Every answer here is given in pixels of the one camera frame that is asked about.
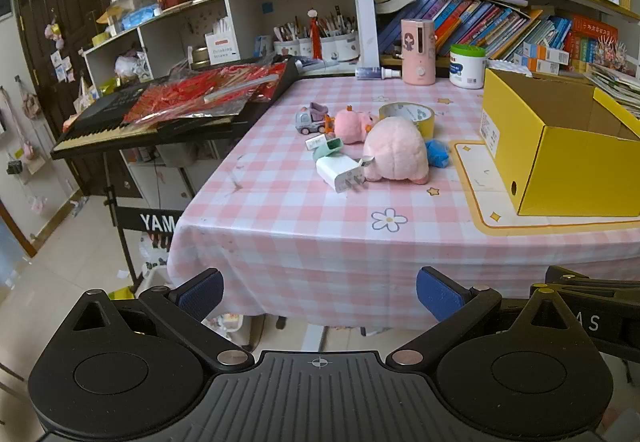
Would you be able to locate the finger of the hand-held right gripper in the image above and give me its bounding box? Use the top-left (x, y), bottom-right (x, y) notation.
top-left (546, 265), bottom-right (640, 289)
top-left (530, 281), bottom-right (640, 306)

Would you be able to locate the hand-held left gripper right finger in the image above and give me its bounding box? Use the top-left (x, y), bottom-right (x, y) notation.
top-left (386, 266), bottom-right (589, 371)

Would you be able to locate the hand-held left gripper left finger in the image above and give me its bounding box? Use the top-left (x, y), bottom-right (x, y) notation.
top-left (69, 268), bottom-right (255, 373)

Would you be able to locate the yellow cardboard box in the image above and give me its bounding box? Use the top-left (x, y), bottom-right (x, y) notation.
top-left (481, 68), bottom-right (640, 218)

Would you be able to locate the large pink plush toy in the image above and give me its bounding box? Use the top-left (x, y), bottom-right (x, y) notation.
top-left (361, 116), bottom-right (431, 185)

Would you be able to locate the white charger plug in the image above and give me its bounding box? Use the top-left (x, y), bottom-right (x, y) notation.
top-left (316, 153), bottom-right (368, 194)

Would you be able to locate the yellow tape roll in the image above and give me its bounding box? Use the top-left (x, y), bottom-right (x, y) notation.
top-left (378, 103), bottom-right (436, 141)

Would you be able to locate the teal handheld device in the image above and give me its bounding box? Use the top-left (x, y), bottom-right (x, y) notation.
top-left (312, 137), bottom-right (345, 163)

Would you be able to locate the pink chick plush toy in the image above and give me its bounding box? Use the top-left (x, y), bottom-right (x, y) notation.
top-left (324, 107), bottom-right (383, 145)

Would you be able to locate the purple grey toy truck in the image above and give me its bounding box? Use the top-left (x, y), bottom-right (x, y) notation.
top-left (295, 102), bottom-right (331, 135)

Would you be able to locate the white plastic bag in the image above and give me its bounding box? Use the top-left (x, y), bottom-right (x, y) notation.
top-left (139, 232), bottom-right (172, 284)

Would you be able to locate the black keyboard stand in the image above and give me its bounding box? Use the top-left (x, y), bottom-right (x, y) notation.
top-left (102, 157), bottom-right (187, 294)

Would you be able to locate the stack of papers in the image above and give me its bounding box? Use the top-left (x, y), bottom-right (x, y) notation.
top-left (584, 62), bottom-right (640, 119)

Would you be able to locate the black electronic keyboard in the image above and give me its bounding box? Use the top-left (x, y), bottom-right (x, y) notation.
top-left (50, 56), bottom-right (301, 160)

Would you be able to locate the red foil packet bundle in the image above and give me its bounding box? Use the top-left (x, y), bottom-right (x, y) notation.
top-left (122, 63), bottom-right (288, 125)

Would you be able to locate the orange white small box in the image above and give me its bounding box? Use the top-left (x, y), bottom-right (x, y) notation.
top-left (512, 54), bottom-right (562, 74)
top-left (522, 42), bottom-right (571, 64)

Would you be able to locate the white jar green lid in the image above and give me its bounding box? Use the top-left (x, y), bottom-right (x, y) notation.
top-left (448, 44), bottom-right (487, 90)

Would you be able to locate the colourful paper craft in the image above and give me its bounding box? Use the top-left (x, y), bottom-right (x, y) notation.
top-left (597, 34), bottom-right (624, 69)

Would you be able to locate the white glue tube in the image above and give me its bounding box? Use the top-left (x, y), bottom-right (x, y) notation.
top-left (356, 66), bottom-right (402, 81)

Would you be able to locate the pink humidifier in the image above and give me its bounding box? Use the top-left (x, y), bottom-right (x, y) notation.
top-left (400, 18), bottom-right (437, 85)

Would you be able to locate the red boxed book set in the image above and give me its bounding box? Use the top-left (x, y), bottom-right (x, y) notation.
top-left (565, 14), bottom-right (619, 71)

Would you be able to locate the white red label box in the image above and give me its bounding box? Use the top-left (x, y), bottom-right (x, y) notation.
top-left (205, 34), bottom-right (242, 68)

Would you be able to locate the row of colourful books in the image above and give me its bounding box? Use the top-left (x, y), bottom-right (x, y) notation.
top-left (377, 0), bottom-right (568, 61)

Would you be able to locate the white shelf unit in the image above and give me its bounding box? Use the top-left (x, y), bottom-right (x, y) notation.
top-left (82, 0), bottom-right (362, 79)

